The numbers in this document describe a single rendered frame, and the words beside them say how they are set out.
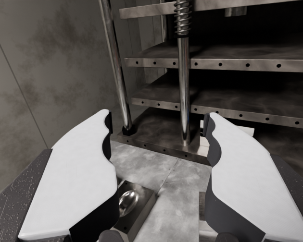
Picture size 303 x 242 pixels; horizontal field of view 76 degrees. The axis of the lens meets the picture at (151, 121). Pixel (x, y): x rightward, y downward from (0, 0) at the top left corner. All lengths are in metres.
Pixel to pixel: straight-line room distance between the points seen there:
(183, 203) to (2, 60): 2.22
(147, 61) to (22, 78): 1.78
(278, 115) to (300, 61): 0.25
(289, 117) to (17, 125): 2.49
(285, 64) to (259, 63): 0.09
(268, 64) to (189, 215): 0.70
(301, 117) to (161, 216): 0.74
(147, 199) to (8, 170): 2.11
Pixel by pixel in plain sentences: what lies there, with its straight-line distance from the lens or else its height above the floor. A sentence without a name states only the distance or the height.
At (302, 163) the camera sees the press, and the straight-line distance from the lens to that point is 1.23.
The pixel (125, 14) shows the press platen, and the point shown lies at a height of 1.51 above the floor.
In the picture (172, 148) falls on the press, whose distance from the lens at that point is 1.19.
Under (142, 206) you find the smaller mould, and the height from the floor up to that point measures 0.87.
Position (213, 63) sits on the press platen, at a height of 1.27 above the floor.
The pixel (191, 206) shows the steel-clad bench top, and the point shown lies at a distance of 0.89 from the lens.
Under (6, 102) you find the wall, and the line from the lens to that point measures 2.56.
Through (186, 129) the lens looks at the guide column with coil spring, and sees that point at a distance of 1.14.
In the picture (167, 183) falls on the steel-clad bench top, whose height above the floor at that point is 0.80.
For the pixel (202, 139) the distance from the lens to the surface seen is 1.18.
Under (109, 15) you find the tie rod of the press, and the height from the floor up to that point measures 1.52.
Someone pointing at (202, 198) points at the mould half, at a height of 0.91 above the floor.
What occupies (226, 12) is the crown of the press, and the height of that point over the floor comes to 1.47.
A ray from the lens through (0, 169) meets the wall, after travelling 2.68.
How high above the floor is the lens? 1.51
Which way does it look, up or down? 29 degrees down
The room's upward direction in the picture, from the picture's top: 7 degrees counter-clockwise
